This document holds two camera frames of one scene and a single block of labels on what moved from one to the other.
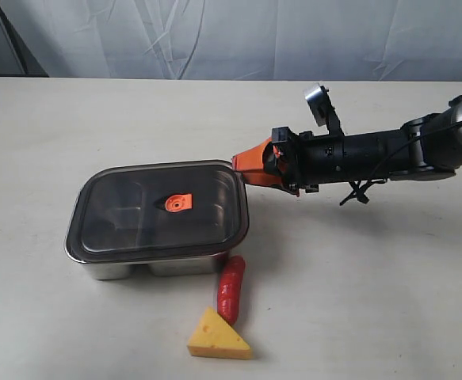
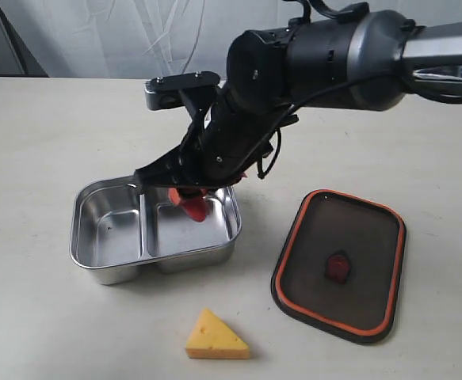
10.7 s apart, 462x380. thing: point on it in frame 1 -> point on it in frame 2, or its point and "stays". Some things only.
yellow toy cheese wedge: [213, 337] stays
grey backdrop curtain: [434, 40] stays
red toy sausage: [230, 287] -> [195, 207]
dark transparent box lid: [154, 210] -> [340, 264]
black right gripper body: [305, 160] -> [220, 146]
